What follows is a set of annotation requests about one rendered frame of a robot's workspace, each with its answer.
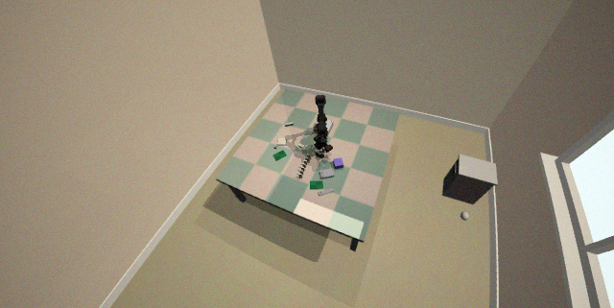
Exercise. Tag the grey flat bar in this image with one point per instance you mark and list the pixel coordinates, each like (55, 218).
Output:
(326, 191)

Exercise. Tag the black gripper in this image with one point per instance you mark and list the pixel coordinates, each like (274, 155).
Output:
(328, 148)

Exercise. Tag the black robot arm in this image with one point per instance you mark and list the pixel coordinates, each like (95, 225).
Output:
(320, 102)

